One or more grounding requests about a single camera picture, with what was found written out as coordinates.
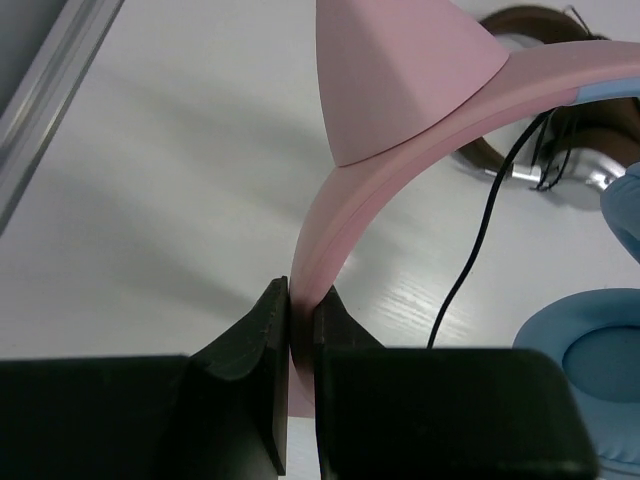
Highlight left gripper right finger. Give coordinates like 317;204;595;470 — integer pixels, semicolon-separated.
313;290;598;479

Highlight pink blue cat-ear headphones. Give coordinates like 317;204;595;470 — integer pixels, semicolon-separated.
288;1;639;479

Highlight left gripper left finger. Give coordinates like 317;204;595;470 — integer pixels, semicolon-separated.
1;278;289;479

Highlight black headphone cable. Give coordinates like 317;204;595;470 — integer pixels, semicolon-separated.
425;107;554;350

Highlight brown silver headphones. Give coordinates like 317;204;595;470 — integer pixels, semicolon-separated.
481;5;639;211

